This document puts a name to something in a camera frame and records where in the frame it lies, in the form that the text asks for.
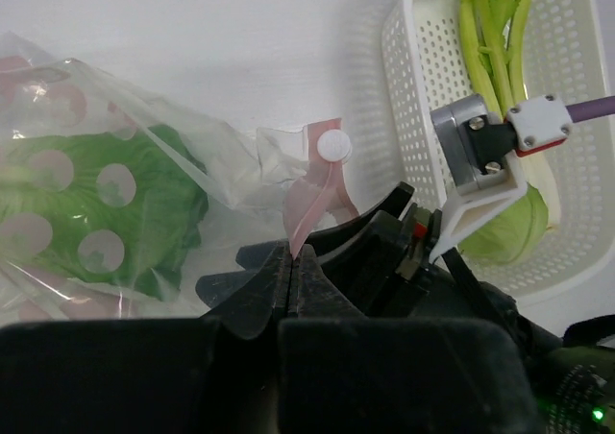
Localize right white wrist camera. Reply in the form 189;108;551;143
430;94;528;262

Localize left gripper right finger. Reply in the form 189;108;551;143
278;244;540;433

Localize green fake cabbage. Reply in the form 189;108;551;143
458;184;549;266

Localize green fake celery stalks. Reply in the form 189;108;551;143
457;0;561;236

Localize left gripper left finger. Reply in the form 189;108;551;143
0;241;293;434

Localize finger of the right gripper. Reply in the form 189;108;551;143
195;241;280;308

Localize dark green fake leaf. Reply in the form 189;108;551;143
1;132;209;300

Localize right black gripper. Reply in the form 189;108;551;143
307;181;562;357

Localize clear zip top bag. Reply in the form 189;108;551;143
1;34;358;325

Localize white perforated plastic basket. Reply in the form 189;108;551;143
381;0;614;301

